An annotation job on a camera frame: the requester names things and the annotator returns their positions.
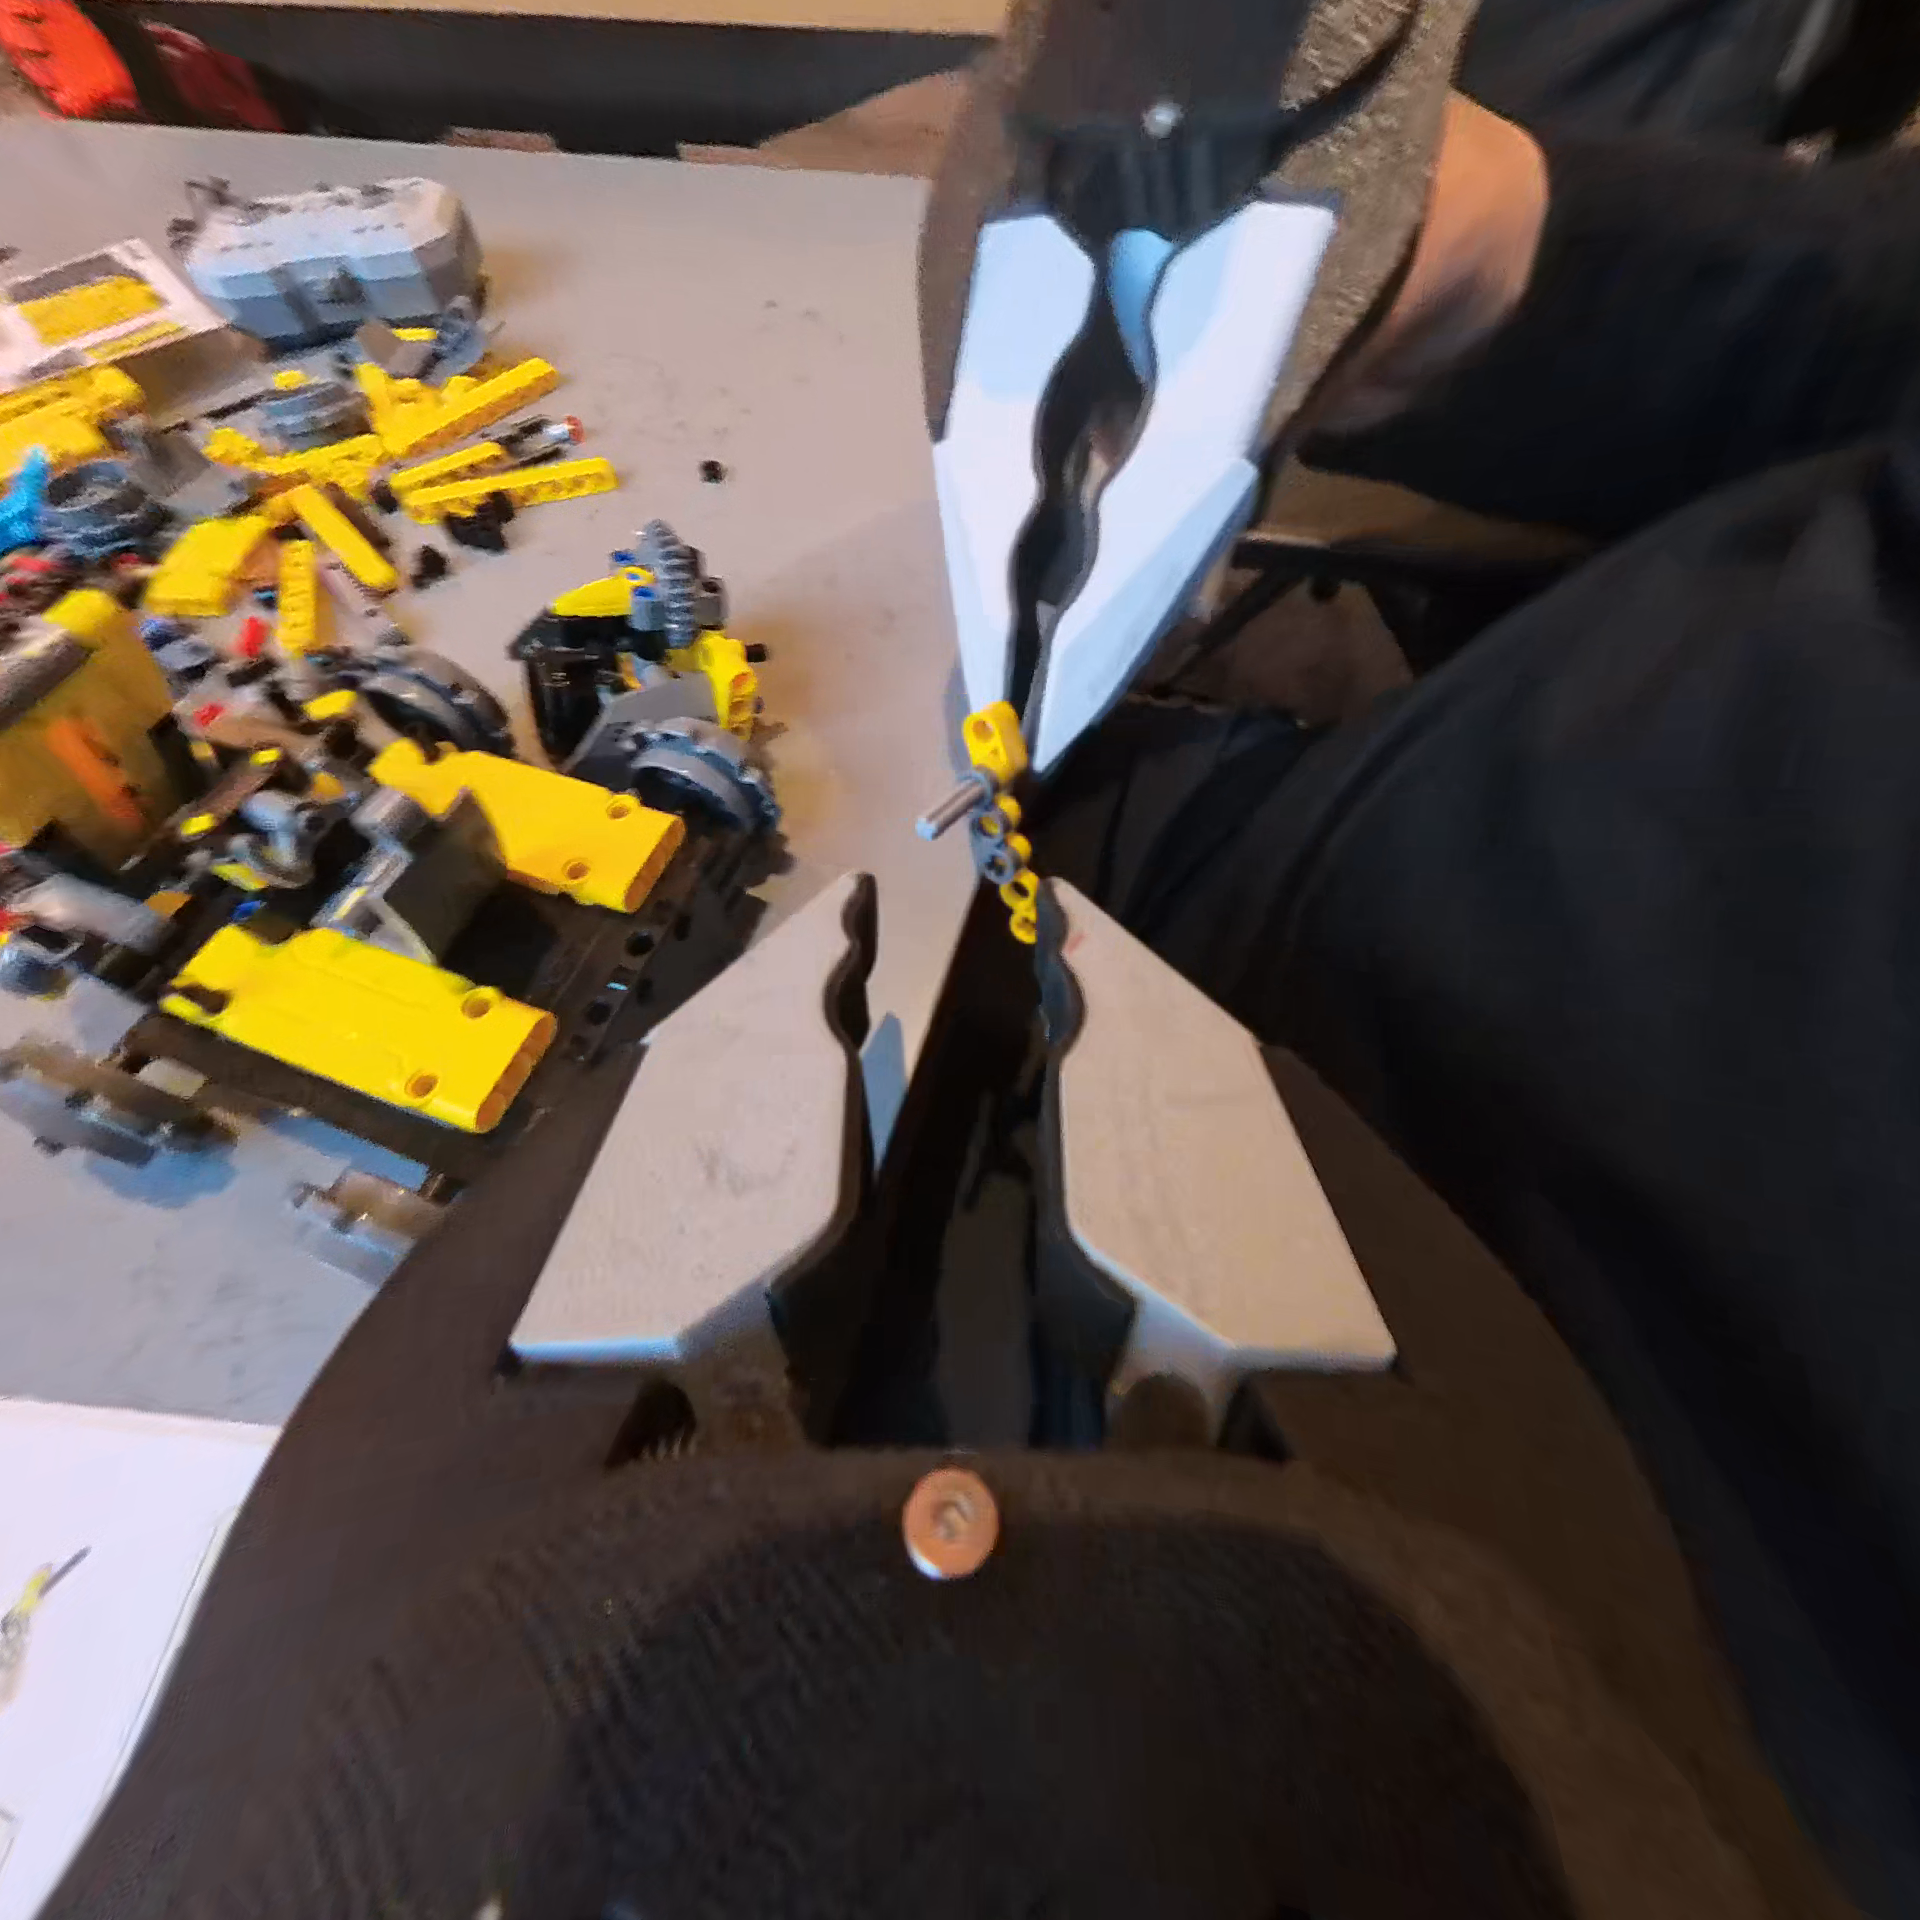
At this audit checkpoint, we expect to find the grey table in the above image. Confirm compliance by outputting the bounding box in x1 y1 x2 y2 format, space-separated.
75 0 1011 157

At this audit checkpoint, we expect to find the person's right hand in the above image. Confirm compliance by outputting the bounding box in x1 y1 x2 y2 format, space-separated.
1317 93 1549 436

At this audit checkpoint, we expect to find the yellow thin toy beam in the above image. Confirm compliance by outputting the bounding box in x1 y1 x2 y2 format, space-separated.
981 795 1046 948

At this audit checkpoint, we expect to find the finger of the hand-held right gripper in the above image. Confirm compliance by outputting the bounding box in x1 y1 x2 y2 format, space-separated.
1030 200 1342 781
928 216 1108 721

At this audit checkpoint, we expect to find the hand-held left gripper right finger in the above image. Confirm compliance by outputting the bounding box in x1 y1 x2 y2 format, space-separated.
1035 878 1399 1375

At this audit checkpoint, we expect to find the instruction booklet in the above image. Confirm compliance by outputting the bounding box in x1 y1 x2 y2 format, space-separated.
0 1399 281 1920

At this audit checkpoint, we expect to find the person's dark clothing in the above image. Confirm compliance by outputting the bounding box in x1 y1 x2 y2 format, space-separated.
1035 436 1920 1920

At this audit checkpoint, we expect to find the person's right forearm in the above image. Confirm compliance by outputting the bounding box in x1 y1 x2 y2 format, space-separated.
1303 128 1920 546

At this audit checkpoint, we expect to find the orange black patterned object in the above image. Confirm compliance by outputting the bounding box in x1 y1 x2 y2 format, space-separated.
0 0 281 134

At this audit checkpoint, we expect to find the black office chair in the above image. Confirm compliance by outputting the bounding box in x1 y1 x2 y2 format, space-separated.
1197 447 1595 681

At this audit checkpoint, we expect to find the toy wheel gear subassembly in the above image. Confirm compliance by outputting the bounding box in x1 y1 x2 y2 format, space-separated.
506 520 770 755

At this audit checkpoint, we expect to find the pile of loose toy pieces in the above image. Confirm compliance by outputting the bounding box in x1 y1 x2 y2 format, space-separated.
0 351 623 666

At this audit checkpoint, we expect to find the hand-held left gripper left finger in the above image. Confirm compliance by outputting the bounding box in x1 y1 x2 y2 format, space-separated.
510 869 883 1360

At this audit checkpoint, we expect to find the clear sticker sheet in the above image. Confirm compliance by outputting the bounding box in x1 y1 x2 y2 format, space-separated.
0 237 231 381

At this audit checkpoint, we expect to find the grey toy battery box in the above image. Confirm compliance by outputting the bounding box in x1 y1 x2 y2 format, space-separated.
176 174 488 342

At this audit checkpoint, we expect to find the yellow toy vehicle model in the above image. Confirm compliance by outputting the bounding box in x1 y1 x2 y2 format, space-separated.
0 589 792 1281

